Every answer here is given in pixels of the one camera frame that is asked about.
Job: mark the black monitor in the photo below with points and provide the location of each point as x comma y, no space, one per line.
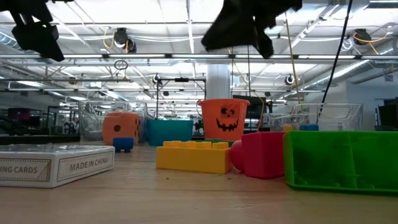
258,107

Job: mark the clear plastic bin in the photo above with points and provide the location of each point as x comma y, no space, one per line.
342,118
91,121

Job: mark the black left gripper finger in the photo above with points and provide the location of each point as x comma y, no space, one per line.
37,40

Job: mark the small dark blue brick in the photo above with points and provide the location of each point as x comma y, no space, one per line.
123,144

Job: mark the orange pumpkin bucket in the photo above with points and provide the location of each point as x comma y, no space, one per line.
224,118

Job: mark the red toy block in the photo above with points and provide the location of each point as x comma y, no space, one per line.
264,155

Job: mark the black gantry stand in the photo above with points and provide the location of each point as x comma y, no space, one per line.
182,79

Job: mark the card deck brown print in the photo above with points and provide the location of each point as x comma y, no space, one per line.
46,168

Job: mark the green plastic bin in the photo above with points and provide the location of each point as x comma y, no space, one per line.
342,158

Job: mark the orange foam die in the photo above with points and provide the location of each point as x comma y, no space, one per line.
121,127

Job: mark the white building column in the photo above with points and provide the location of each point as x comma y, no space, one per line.
217,81

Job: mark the teal plastic bin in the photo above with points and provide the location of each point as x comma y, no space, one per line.
169,132

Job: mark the blue heart-shaped block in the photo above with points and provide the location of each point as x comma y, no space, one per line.
309,127

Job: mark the yellow eight-stud brick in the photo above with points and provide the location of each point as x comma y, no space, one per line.
192,158

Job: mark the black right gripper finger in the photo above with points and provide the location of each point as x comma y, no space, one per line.
265,46
230,28

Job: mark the dark monitor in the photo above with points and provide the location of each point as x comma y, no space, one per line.
388,115
18,113

